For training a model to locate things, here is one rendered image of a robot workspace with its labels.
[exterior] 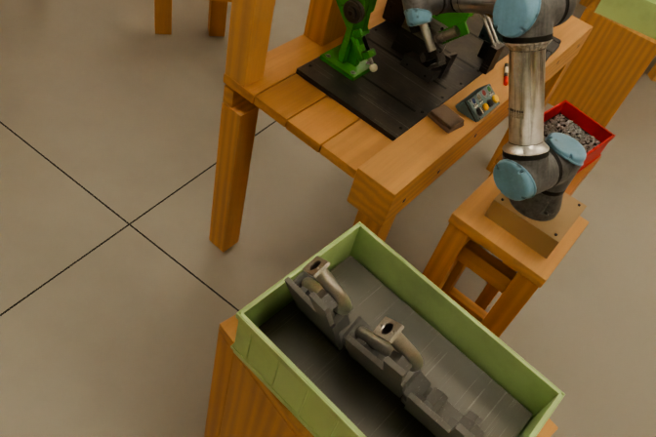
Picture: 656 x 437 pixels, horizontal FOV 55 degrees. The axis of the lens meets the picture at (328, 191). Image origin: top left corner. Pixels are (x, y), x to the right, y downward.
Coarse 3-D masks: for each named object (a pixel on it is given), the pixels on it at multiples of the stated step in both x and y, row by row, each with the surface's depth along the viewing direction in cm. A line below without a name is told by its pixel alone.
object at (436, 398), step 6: (432, 390) 133; (438, 390) 132; (420, 396) 130; (432, 396) 132; (438, 396) 131; (444, 396) 131; (426, 402) 129; (432, 402) 131; (438, 402) 130; (444, 402) 131; (432, 408) 130; (438, 408) 131; (468, 414) 124; (474, 414) 123; (450, 420) 122; (456, 420) 121; (474, 420) 122; (480, 420) 123
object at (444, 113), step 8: (432, 112) 201; (440, 112) 201; (448, 112) 202; (432, 120) 202; (440, 120) 200; (448, 120) 199; (456, 120) 200; (464, 120) 201; (448, 128) 199; (456, 128) 201
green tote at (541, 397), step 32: (320, 256) 150; (352, 256) 166; (384, 256) 157; (416, 288) 154; (256, 320) 144; (448, 320) 151; (256, 352) 138; (480, 352) 149; (512, 352) 142; (288, 384) 134; (512, 384) 146; (544, 384) 139; (320, 416) 130; (544, 416) 133
